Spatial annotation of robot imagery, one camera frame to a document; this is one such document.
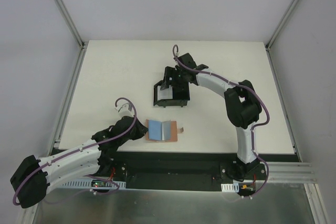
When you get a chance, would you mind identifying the tan leather card holder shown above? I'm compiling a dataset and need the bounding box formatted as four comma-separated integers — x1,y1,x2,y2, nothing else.
145,120,184,143

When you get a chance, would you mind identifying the black card tray box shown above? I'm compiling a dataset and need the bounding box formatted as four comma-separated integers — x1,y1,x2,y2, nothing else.
153,80,190,108

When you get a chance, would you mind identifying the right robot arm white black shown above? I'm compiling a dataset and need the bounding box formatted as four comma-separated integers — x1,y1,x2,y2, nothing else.
153,53,262,182

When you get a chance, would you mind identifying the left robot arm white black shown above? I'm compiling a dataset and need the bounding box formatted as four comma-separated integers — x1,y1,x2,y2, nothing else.
10,116,148,209

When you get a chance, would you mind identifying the white cards stack in tray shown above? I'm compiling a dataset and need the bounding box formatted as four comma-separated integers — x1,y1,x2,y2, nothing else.
157,86,173,100

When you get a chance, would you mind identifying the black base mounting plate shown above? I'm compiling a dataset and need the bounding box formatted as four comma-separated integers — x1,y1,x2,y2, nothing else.
49,150,266,190

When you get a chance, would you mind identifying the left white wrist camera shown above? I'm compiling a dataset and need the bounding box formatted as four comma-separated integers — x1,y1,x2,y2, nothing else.
115,103,134,118

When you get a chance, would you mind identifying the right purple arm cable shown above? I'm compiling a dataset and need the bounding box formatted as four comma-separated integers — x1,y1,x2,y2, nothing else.
172,45,271,198

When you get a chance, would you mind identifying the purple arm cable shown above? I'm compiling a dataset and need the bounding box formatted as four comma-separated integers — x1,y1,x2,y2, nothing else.
12,98,138,206
172,45,271,198

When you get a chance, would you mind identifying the left white cable duct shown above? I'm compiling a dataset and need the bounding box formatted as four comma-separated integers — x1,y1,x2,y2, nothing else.
58,178,126,190

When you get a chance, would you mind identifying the white cable duct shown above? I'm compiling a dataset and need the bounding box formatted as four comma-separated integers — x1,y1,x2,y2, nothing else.
220,182,239,193
58,178,126,190

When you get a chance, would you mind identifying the left table side rail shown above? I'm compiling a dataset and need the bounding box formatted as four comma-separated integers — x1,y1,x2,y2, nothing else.
49,43,88,154

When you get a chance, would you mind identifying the left aluminium frame post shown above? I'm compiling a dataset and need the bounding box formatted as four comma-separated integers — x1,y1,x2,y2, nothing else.
54,0,86,49

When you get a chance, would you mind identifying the aluminium frame post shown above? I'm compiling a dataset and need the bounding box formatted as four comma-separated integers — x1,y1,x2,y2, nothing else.
265,0,301,51
54,0,86,49

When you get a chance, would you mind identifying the right white cable duct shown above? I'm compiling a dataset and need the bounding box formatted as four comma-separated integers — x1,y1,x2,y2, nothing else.
220,182,239,193

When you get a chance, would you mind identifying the aluminium cross rail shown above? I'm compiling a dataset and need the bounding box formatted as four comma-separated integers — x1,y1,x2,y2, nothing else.
268,162,317,184

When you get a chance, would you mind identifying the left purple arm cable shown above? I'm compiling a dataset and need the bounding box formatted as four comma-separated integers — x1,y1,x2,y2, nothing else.
12,98,138,206

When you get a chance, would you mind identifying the right aluminium frame post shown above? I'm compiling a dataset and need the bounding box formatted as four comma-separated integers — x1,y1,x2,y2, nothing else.
265,0,301,51

